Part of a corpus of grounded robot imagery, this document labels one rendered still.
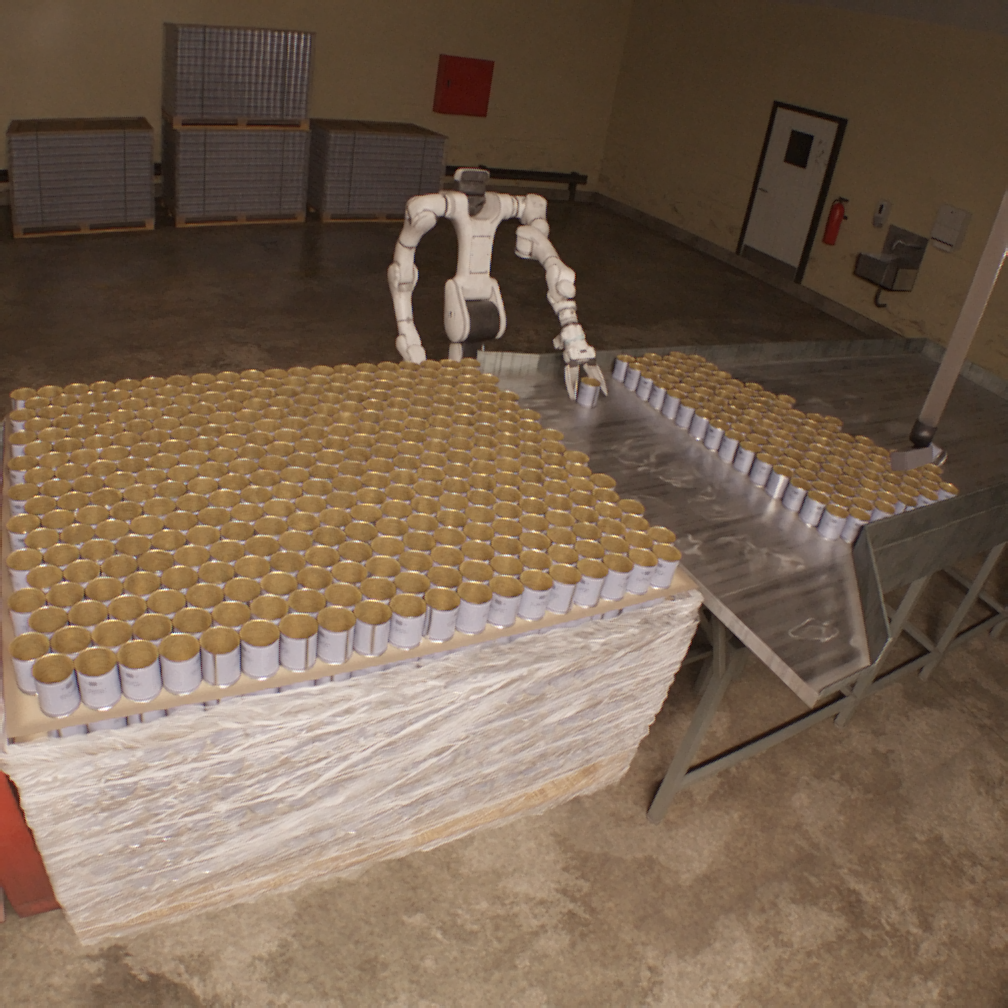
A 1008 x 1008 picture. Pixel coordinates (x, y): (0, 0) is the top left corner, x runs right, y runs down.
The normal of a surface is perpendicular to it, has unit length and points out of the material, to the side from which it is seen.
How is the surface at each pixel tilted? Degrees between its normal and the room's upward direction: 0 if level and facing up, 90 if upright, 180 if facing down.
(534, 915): 0
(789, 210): 90
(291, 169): 90
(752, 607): 0
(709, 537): 0
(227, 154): 89
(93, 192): 88
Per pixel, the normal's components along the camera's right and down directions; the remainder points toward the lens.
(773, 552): 0.14, -0.84
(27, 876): 0.47, 0.53
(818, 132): -0.87, 0.14
